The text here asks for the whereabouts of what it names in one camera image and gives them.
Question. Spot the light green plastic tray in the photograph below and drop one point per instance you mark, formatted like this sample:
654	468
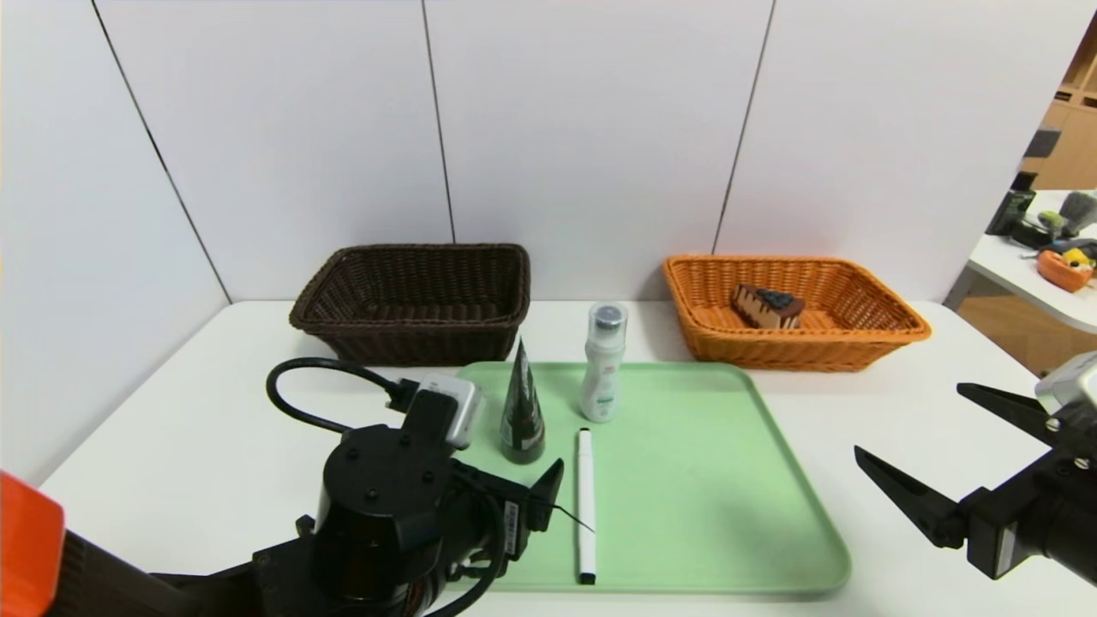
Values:
703	514

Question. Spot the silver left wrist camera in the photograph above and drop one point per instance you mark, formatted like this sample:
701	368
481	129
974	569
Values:
458	407

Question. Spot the orange toy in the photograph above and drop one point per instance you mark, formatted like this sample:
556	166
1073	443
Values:
1063	272

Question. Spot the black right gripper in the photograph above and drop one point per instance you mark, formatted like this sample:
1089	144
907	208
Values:
994	520

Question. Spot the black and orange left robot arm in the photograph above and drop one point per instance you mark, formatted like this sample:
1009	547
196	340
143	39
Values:
377	514

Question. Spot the black cosmetic tube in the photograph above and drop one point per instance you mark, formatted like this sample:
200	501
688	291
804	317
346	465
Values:
523	420

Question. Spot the dark brown wicker basket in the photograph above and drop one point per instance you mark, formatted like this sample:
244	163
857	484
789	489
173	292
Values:
411	343

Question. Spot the black box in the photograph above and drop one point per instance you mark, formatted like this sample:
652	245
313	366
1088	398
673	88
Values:
1010	212

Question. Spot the grey brush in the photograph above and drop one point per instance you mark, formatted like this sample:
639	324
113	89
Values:
1078	210

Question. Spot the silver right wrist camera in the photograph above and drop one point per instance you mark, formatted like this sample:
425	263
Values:
1071	381

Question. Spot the white side table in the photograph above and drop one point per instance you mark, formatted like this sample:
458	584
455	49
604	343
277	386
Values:
1028	291

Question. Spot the white marker pen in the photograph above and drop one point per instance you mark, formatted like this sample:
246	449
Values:
586	480

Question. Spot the chocolate blueberry cake slice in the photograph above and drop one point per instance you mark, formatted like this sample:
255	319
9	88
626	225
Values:
763	310

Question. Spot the wooden cabinet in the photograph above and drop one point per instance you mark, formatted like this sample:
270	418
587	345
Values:
1071	146

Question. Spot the orange wicker basket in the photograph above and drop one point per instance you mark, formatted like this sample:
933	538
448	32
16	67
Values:
771	351

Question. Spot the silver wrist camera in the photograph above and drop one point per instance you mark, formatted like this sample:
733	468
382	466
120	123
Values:
458	407
1071	381

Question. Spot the white bottle with clear cap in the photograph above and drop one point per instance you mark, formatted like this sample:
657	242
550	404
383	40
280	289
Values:
602	377

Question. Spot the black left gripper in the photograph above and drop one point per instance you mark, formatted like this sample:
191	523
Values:
512	518

